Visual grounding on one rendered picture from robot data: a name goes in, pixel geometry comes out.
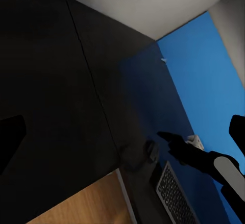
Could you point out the desk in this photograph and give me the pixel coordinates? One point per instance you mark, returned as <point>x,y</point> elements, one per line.
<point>93,93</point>

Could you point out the mouse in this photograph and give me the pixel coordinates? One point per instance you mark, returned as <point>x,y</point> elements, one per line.
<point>153,151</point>

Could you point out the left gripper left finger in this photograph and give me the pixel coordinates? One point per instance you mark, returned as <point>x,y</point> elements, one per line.
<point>12,133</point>

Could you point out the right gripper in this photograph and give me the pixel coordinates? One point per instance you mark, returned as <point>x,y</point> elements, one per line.
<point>179,148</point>

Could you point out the room divider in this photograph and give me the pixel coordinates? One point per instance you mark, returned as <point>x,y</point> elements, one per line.
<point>209,88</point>

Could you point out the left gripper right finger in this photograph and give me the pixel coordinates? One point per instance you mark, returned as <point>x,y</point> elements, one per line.
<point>237,131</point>

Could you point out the keyboard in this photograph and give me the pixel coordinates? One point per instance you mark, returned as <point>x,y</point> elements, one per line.
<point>174,198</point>

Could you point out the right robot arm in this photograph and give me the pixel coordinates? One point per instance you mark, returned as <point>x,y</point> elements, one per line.
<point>219,166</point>

